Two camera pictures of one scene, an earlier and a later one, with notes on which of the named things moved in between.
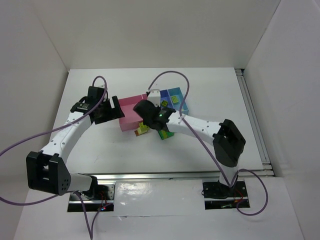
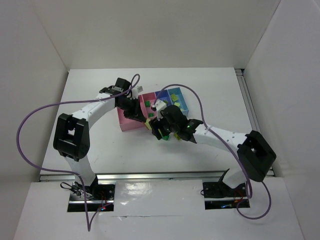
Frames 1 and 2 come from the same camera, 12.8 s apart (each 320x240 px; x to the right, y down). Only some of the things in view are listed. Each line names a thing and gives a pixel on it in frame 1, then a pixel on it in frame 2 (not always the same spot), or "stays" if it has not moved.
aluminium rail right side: (254, 121) stays
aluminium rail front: (140, 176) stays
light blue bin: (176, 99) stays
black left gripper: (108, 111) -> (137, 113)
